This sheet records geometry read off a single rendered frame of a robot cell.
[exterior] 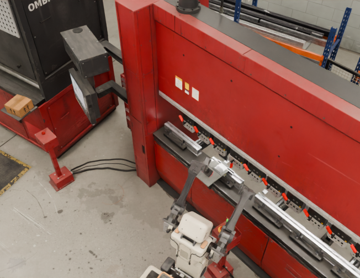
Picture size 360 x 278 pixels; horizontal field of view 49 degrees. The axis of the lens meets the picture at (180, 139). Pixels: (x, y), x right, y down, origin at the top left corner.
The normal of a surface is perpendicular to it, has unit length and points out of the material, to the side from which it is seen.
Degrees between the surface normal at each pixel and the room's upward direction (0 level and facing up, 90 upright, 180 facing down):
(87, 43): 0
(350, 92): 0
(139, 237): 0
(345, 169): 90
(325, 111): 90
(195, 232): 48
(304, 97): 90
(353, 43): 90
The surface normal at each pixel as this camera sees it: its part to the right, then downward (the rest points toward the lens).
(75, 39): 0.00, -0.68
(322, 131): -0.74, 0.49
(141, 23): 0.67, 0.54
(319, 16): -0.56, 0.61
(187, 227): -0.41, -0.01
